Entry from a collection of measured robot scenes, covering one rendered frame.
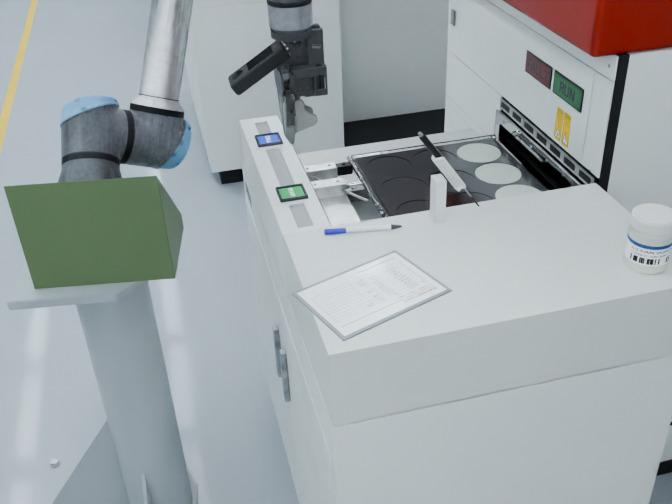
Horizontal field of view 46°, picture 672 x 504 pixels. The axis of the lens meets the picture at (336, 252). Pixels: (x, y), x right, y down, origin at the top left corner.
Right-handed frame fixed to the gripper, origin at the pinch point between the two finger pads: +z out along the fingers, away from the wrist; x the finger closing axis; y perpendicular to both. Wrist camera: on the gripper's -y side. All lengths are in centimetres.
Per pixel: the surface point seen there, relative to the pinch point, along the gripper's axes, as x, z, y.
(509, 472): -45, 49, 27
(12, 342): 104, 111, -85
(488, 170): 13, 21, 46
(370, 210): 17.1, 28.6, 20.4
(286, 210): -1.1, 14.6, -1.5
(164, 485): 10, 94, -36
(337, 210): 9.4, 22.6, 11.0
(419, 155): 24.8, 20.7, 34.5
